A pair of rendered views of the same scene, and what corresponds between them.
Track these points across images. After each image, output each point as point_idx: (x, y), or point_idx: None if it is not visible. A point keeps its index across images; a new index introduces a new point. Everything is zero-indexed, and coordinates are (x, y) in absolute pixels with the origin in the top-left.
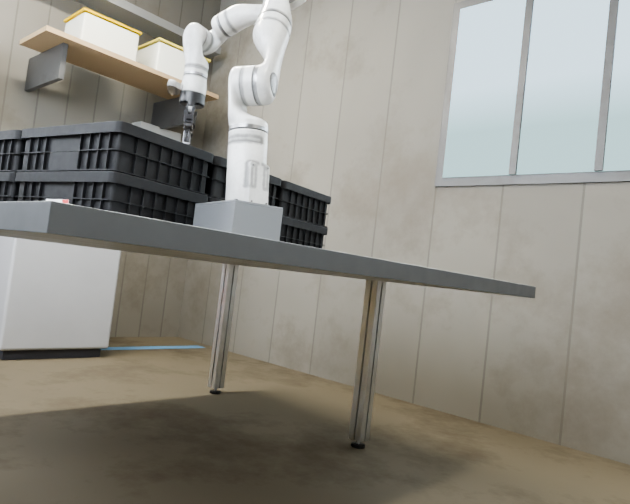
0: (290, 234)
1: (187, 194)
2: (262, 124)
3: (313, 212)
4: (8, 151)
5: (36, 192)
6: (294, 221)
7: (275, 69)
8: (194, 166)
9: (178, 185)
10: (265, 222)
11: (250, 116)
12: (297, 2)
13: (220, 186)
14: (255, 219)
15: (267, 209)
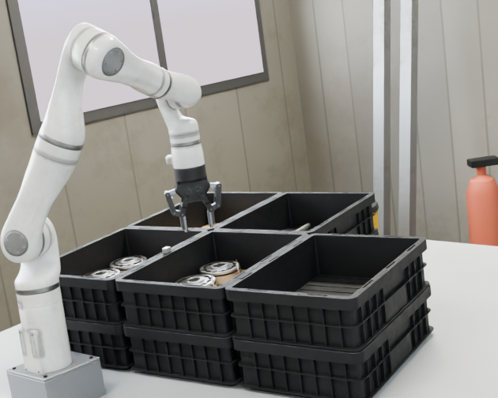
0: (268, 362)
1: (92, 327)
2: (18, 288)
3: (308, 328)
4: None
5: None
6: (262, 346)
7: (15, 224)
8: (97, 295)
9: (86, 317)
10: (33, 393)
11: (15, 279)
12: (93, 76)
13: (133, 311)
14: (24, 390)
15: (31, 381)
